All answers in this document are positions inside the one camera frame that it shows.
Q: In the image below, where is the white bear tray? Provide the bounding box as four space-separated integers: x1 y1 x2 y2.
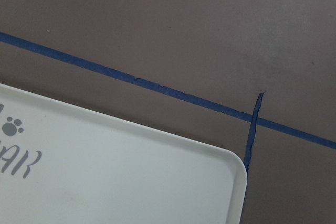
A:
1 85 247 223

